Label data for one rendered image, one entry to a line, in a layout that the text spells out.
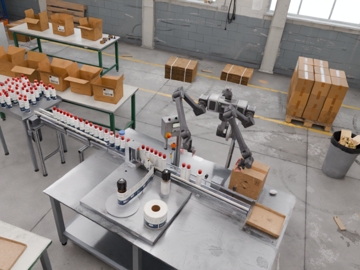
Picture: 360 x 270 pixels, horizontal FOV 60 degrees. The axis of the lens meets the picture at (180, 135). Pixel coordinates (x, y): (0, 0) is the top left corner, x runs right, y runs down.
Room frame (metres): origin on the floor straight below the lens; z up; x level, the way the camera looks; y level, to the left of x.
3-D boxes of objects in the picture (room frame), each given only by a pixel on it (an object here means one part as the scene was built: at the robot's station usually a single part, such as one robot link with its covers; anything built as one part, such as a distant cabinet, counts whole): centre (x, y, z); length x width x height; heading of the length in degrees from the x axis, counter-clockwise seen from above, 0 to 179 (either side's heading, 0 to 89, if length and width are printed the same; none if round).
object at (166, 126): (2.50, 0.09, 1.38); 0.17 x 0.10 x 0.19; 118
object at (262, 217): (1.93, -0.86, 0.85); 0.30 x 0.26 x 0.04; 63
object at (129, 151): (2.49, 0.45, 1.01); 0.14 x 0.13 x 0.26; 63
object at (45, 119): (3.01, 1.29, 0.47); 1.17 x 0.38 x 0.94; 63
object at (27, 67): (4.31, 2.34, 0.97); 0.44 x 0.38 x 0.37; 169
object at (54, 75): (4.20, 1.92, 0.97); 0.45 x 0.38 x 0.37; 167
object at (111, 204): (1.92, 0.46, 0.89); 0.31 x 0.31 x 0.01
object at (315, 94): (5.53, -2.48, 0.45); 1.20 x 0.84 x 0.89; 165
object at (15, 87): (3.59, 2.20, 0.98); 0.57 x 0.46 x 0.21; 153
